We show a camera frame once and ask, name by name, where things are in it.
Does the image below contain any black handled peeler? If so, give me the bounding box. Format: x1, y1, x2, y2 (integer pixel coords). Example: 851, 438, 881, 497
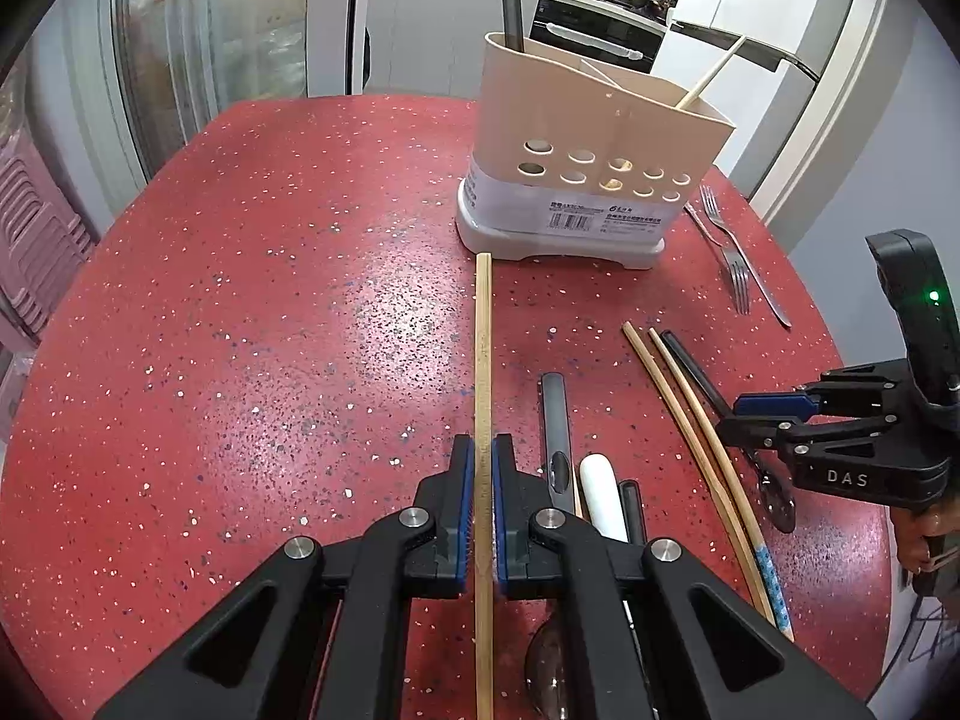
541, 373, 575, 515

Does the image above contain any dark metal spoon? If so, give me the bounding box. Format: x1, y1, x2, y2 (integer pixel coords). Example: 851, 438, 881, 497
754, 465, 797, 533

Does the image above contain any beige perforated utensil holder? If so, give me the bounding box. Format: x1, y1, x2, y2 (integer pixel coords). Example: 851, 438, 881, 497
455, 31, 732, 265

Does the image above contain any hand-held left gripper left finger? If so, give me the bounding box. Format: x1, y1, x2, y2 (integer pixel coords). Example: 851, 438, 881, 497
94, 433, 477, 720

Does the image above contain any silver metal fork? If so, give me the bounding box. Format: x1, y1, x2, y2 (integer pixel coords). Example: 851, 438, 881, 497
701, 184, 794, 329
684, 202, 752, 316

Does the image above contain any black handled utensil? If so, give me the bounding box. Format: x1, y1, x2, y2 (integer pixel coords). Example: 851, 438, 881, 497
616, 480, 650, 545

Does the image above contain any white handled knife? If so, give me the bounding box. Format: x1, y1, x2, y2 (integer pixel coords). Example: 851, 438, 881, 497
577, 454, 629, 545

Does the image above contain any black cable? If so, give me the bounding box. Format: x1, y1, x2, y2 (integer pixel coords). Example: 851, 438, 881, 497
896, 589, 960, 665

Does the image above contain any plain wooden chopstick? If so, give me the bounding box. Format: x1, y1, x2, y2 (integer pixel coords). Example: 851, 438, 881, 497
675, 35, 749, 110
474, 253, 496, 720

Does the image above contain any wooden chopstick blue patterned end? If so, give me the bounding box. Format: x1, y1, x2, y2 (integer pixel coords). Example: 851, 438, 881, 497
648, 327, 796, 644
621, 321, 777, 627

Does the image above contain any black built-in oven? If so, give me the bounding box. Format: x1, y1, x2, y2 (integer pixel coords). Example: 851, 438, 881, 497
529, 0, 668, 76

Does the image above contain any glass sliding door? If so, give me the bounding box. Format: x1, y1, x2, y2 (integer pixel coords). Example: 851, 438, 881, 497
112, 0, 365, 166

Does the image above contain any dark curved door handle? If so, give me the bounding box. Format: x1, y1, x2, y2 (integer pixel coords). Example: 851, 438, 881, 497
739, 43, 820, 82

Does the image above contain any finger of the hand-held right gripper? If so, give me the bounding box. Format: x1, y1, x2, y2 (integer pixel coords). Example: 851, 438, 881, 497
714, 414, 912, 466
733, 364, 912, 422

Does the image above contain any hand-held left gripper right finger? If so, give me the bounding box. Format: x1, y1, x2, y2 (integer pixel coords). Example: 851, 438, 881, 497
491, 433, 878, 720

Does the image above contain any stack of pink plastic stools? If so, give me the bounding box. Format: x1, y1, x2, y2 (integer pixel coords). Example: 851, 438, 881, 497
0, 142, 98, 350

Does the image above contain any person's right hand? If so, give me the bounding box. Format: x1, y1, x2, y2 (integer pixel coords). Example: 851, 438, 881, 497
892, 506, 960, 593

